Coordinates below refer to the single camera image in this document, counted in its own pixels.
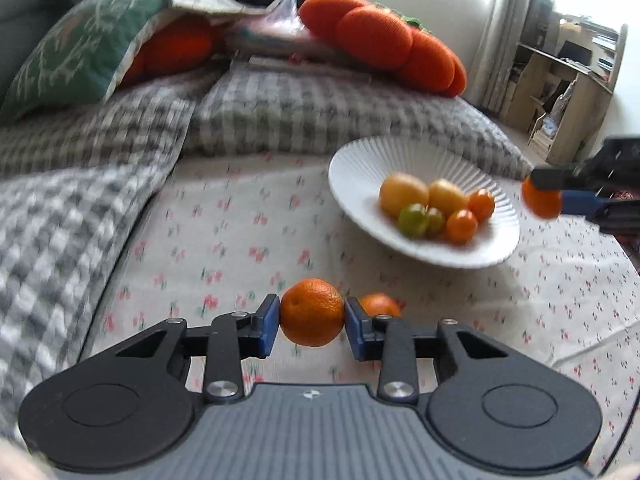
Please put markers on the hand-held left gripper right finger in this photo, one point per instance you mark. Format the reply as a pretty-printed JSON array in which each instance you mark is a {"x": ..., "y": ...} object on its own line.
[{"x": 352, "y": 330}]

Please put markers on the grey-green sofa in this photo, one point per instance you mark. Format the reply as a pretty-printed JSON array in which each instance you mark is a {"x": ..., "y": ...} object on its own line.
[{"x": 20, "y": 15}]

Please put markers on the pink printed cloth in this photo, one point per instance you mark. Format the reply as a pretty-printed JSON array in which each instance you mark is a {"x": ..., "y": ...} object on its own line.
[{"x": 300, "y": 62}]

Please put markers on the wooden desk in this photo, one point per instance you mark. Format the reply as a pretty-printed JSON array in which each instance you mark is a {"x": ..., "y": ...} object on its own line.
[{"x": 575, "y": 110}]

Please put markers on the plain orange cushion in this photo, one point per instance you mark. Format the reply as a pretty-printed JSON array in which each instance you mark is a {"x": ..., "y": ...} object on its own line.
[{"x": 175, "y": 45}]

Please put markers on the grey curtain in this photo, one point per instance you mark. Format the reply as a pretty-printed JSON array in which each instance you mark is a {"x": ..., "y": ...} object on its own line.
[{"x": 510, "y": 35}]

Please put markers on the grey checked blanket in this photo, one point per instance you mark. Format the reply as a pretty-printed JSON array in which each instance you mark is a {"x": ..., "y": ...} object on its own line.
[{"x": 60, "y": 220}]

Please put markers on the green branch pattern pillow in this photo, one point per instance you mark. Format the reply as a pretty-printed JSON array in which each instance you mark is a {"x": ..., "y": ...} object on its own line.
[{"x": 75, "y": 45}]

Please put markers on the translucent plastic bag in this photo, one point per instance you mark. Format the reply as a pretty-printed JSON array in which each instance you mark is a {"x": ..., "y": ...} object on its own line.
[{"x": 270, "y": 35}]

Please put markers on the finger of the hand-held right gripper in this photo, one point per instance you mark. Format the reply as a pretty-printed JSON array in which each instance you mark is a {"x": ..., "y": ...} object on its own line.
[
  {"x": 560, "y": 180},
  {"x": 582, "y": 204}
]

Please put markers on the cherry print tablecloth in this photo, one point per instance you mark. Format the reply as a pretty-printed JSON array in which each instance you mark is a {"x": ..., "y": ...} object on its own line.
[{"x": 225, "y": 260}]

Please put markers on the orange pumpkin shaped cushion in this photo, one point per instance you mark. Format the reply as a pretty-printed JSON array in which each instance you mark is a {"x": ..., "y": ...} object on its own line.
[{"x": 375, "y": 35}]

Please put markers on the white ribbed plate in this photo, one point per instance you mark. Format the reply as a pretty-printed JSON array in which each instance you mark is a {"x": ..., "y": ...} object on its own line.
[{"x": 360, "y": 170}]

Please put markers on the small orange tangerine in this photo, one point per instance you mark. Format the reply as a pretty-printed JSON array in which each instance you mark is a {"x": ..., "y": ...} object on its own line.
[
  {"x": 481, "y": 205},
  {"x": 380, "y": 305},
  {"x": 461, "y": 226},
  {"x": 542, "y": 202},
  {"x": 311, "y": 312}
]

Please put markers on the grey checked mattress pad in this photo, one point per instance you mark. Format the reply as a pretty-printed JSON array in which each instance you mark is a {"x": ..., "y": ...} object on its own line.
[{"x": 325, "y": 110}]

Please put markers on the green tangerine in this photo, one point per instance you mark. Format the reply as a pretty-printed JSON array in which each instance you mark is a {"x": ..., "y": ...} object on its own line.
[
  {"x": 413, "y": 220},
  {"x": 436, "y": 221}
]

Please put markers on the black laptop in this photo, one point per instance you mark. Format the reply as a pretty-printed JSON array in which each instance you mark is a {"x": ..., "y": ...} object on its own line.
[{"x": 575, "y": 51}]

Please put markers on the large yellow orange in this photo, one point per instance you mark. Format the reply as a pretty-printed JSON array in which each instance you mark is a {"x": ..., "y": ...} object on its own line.
[
  {"x": 447, "y": 196},
  {"x": 404, "y": 195}
]

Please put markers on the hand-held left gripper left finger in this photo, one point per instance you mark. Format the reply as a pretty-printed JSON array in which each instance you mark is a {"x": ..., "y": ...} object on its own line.
[{"x": 267, "y": 325}]

